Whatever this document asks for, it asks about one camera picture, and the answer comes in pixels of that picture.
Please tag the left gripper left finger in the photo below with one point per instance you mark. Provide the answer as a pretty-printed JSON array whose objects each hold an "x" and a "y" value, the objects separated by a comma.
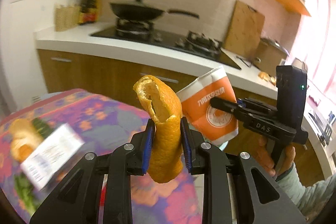
[{"x": 98, "y": 188}]

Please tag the beige utensil basket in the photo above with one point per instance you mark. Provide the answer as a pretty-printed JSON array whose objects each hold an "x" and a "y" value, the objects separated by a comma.
[{"x": 66, "y": 17}]

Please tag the floral tablecloth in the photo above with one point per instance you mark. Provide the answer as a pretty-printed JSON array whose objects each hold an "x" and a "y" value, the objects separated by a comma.
[{"x": 104, "y": 124}]

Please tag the white kitchen countertop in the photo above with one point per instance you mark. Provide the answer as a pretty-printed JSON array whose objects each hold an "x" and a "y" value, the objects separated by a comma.
[{"x": 80, "y": 40}]

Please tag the brown rice cooker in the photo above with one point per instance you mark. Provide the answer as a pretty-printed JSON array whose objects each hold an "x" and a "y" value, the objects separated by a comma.
[{"x": 269, "y": 55}]

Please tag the large pomelo peel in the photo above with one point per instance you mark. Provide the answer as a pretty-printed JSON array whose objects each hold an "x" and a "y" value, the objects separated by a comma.
[{"x": 25, "y": 139}]

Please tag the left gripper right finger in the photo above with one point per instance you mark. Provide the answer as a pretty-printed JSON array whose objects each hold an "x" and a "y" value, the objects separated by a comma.
[{"x": 235, "y": 188}]

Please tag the orange peels on counter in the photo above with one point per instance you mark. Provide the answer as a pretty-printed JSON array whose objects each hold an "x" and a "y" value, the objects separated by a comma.
[{"x": 265, "y": 76}]

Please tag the wooden cabinet doors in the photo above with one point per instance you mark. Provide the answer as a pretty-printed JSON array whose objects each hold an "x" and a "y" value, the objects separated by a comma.
[{"x": 115, "y": 79}]

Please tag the orange peel piece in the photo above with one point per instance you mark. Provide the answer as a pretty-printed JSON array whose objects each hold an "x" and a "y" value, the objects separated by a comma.
[{"x": 165, "y": 109}]

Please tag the green vegetable leaf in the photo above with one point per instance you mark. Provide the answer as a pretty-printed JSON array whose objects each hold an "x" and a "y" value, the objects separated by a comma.
[{"x": 22, "y": 185}]

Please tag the large sauce bottle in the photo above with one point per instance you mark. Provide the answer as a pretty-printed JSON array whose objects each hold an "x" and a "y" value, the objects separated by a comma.
[{"x": 89, "y": 11}]

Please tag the white paper receipt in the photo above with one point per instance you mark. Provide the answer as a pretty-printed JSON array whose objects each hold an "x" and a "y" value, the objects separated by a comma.
[{"x": 51, "y": 155}]

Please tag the wooden cutting board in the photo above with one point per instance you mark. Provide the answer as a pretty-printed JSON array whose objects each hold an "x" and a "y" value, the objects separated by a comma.
[{"x": 244, "y": 31}]

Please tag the black gas stove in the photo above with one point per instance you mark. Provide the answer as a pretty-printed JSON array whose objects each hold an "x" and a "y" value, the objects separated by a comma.
[{"x": 145, "y": 33}]

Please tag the person's right hand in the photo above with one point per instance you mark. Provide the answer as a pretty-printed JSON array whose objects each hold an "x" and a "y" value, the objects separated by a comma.
[{"x": 264, "y": 159}]

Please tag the orange soy milk cup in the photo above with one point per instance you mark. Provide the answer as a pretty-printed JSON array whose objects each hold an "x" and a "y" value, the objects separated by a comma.
[{"x": 216, "y": 125}]

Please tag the black wok with lid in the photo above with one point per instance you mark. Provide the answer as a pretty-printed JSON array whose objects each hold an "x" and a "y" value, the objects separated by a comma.
[{"x": 137, "y": 10}]

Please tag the light blue trash basket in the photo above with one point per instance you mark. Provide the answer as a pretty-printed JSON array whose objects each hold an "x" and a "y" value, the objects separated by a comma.
[{"x": 222, "y": 146}]

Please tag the person's right forearm sleeve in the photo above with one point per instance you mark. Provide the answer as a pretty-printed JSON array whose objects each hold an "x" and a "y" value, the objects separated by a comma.
[{"x": 309, "y": 200}]

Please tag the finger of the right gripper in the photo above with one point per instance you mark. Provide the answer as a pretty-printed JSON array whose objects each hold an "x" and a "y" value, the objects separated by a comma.
[
  {"x": 254, "y": 104},
  {"x": 234, "y": 108}
]

